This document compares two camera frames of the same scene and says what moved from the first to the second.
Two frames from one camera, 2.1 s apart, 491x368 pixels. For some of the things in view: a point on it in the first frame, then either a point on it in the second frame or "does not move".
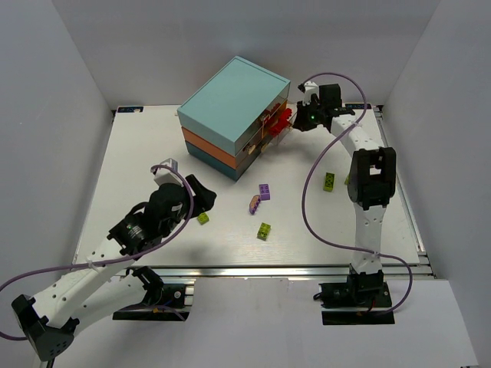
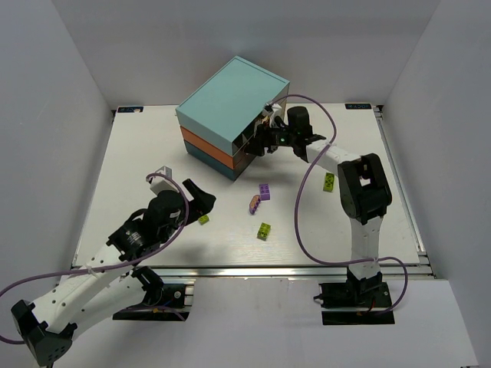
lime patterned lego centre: x=264 y=231 does not move
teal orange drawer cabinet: x=226 y=122 does not move
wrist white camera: x=310 y=88 to x=271 y=110
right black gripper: x=300 y=117 to x=264 y=137
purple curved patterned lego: x=254 y=203 does not move
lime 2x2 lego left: x=202 y=218 does not move
